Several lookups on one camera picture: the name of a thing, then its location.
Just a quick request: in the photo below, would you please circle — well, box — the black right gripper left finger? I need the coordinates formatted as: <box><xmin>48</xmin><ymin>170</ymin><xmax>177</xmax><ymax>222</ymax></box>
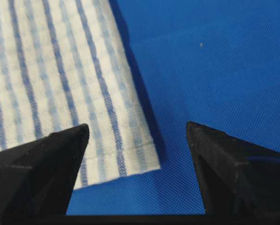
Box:
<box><xmin>0</xmin><ymin>124</ymin><xmax>89</xmax><ymax>225</ymax></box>

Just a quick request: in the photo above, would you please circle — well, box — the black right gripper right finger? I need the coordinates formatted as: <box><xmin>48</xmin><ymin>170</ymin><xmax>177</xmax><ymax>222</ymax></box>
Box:
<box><xmin>186</xmin><ymin>121</ymin><xmax>280</xmax><ymax>225</ymax></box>

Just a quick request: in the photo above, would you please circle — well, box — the blue table mat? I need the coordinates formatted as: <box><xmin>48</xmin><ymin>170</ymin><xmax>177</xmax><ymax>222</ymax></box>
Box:
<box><xmin>67</xmin><ymin>0</ymin><xmax>280</xmax><ymax>215</ymax></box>

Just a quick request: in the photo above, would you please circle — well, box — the blue white striped towel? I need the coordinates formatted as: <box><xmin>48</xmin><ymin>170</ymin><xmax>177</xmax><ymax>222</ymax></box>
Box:
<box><xmin>0</xmin><ymin>0</ymin><xmax>160</xmax><ymax>189</ymax></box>

